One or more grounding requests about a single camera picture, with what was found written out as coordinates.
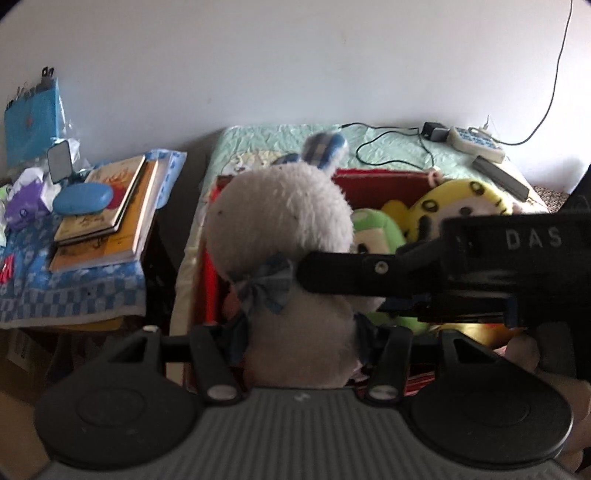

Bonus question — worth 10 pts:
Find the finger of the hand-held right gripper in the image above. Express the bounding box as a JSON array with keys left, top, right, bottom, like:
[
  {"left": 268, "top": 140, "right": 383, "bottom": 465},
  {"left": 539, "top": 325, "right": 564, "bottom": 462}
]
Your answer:
[
  {"left": 295, "top": 251, "right": 445, "bottom": 297},
  {"left": 381, "top": 295, "right": 462, "bottom": 325}
]

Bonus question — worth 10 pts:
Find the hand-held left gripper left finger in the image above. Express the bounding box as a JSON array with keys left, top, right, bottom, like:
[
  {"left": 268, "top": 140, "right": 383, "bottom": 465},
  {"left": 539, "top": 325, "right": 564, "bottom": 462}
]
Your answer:
[{"left": 104, "top": 322, "right": 251, "bottom": 404}]

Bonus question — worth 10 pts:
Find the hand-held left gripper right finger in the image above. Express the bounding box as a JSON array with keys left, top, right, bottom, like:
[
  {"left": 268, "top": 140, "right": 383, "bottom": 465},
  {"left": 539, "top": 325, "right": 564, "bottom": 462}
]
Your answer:
[{"left": 355, "top": 318, "right": 491, "bottom": 403}]

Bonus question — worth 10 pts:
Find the green mushroom plush toy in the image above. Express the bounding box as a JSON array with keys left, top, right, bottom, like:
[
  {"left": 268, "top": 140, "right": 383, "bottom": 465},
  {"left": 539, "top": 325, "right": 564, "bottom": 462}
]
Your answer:
[{"left": 350, "top": 208, "right": 431, "bottom": 337}]

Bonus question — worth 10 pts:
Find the red cardboard box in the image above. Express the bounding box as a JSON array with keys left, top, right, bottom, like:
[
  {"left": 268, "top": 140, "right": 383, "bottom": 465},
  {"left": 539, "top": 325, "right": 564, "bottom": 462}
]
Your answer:
[{"left": 184, "top": 168, "right": 445, "bottom": 398}]

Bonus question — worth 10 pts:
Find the white rabbit plush toy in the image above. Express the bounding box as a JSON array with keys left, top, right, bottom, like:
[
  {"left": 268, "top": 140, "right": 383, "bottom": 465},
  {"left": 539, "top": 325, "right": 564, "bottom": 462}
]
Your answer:
[{"left": 205, "top": 131, "right": 389, "bottom": 389}]

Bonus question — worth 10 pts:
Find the person's right hand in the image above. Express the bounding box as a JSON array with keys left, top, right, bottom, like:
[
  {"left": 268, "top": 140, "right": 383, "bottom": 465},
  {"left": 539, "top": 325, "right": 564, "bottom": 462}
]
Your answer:
[{"left": 496, "top": 332, "right": 591, "bottom": 474}]

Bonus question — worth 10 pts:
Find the patterned upholstered bench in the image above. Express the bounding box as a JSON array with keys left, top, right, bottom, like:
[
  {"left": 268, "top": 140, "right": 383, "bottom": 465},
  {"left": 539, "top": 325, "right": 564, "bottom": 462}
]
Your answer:
[{"left": 531, "top": 185, "right": 574, "bottom": 214}]

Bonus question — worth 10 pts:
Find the yellow tiger plush toy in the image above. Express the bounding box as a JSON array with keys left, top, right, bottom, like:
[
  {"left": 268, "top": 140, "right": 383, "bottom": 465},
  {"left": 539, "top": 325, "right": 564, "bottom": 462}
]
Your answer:
[{"left": 381, "top": 179, "right": 517, "bottom": 246}]

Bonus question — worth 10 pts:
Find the black smartphone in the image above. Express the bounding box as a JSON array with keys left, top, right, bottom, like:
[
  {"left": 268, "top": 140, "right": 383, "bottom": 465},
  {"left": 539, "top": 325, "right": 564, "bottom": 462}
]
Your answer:
[{"left": 472, "top": 155, "right": 531, "bottom": 202}]

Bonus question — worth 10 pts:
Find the wooden bedside table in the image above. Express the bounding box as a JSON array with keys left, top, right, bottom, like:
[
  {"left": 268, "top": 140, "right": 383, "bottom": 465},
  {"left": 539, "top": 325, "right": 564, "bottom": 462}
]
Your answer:
[{"left": 0, "top": 152, "right": 191, "bottom": 384}]

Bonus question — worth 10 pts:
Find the white power strip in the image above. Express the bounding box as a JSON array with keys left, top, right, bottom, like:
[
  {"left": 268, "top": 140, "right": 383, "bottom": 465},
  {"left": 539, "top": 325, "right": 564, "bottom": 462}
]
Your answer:
[{"left": 447, "top": 126, "right": 507, "bottom": 164}]

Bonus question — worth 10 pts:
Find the pale green bed sheet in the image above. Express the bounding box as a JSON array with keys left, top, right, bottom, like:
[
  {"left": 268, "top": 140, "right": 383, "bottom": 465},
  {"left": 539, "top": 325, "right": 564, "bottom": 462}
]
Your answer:
[{"left": 170, "top": 124, "right": 551, "bottom": 333}]

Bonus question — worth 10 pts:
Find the blue checkered table cloth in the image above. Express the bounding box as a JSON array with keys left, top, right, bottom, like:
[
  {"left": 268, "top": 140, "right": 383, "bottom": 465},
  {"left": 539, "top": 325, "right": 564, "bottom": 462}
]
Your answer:
[{"left": 0, "top": 148, "right": 188, "bottom": 329}]

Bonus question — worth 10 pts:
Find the black power adapter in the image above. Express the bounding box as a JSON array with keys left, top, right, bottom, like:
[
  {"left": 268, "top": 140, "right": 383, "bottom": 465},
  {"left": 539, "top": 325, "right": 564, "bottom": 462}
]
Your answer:
[{"left": 422, "top": 121, "right": 450, "bottom": 143}]

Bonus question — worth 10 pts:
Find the stack of books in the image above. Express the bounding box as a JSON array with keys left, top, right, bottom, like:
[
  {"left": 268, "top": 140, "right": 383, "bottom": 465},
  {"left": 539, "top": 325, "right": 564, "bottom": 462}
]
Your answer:
[{"left": 48, "top": 159, "right": 160, "bottom": 273}]

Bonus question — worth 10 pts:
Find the cream cover book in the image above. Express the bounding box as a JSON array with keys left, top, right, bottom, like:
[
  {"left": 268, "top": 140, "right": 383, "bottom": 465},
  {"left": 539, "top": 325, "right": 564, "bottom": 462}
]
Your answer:
[{"left": 53, "top": 155, "right": 147, "bottom": 245}]

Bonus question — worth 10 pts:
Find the blue glasses case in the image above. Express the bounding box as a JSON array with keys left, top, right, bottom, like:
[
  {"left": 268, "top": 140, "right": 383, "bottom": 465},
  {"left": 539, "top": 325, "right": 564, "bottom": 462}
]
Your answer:
[{"left": 52, "top": 182, "right": 114, "bottom": 216}]

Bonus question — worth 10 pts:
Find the purple plush toy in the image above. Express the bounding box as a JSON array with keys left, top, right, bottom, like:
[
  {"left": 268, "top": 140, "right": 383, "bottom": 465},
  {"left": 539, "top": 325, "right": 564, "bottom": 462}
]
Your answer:
[{"left": 4, "top": 180, "right": 52, "bottom": 232}]

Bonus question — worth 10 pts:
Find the small standing mirror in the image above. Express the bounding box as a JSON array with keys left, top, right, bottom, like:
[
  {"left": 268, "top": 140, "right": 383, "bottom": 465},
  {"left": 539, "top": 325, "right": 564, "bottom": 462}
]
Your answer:
[{"left": 46, "top": 141, "right": 75, "bottom": 183}]

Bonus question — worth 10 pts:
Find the blue paper bag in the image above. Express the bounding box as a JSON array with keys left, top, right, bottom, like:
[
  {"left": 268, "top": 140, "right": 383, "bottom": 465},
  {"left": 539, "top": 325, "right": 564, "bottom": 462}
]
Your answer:
[{"left": 4, "top": 67, "right": 70, "bottom": 169}]

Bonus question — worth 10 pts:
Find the black adapter cable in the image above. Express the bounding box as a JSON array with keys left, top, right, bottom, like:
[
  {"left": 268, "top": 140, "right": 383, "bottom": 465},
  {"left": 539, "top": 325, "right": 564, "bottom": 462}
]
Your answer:
[{"left": 339, "top": 122, "right": 438, "bottom": 172}]

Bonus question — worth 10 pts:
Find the grey power cord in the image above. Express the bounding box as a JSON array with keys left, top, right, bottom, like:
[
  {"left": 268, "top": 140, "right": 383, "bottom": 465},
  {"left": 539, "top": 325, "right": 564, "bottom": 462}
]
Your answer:
[{"left": 501, "top": 0, "right": 576, "bottom": 147}]

